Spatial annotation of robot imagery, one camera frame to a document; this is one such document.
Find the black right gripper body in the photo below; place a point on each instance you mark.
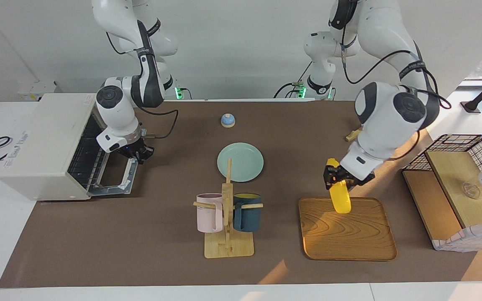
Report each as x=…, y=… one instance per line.
x=134, y=150

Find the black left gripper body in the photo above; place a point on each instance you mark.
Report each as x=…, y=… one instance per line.
x=356, y=176

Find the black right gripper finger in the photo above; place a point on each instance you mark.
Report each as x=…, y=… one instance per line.
x=139, y=159
x=149, y=151

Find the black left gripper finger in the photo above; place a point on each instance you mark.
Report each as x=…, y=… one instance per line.
x=331, y=175
x=349, y=186

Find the yellow corn cob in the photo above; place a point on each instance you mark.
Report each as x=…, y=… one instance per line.
x=340, y=200

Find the mint green plate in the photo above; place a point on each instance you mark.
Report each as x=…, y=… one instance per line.
x=245, y=161

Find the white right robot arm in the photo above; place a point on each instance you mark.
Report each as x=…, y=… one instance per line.
x=115, y=108

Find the white toaster oven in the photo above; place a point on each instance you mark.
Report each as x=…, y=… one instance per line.
x=40, y=142

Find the wooden plate rack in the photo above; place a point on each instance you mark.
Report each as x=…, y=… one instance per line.
x=353, y=135

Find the square wooden tray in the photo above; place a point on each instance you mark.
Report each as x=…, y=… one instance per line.
x=345, y=236

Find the brown table mat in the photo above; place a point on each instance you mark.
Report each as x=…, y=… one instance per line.
x=161, y=234

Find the small blue call bell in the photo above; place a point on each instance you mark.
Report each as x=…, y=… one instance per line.
x=227, y=121

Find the pink mug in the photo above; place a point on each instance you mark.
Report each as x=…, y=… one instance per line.
x=207, y=215

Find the dark blue mug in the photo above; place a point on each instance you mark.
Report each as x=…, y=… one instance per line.
x=248, y=217

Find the clear glass dish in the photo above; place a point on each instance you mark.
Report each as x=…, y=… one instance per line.
x=471, y=190

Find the wooden mug rack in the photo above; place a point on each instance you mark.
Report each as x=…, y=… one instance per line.
x=227, y=248

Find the white checkered cloth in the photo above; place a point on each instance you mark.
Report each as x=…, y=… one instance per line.
x=471, y=239

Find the white wall socket box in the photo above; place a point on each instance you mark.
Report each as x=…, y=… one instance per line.
x=34, y=91

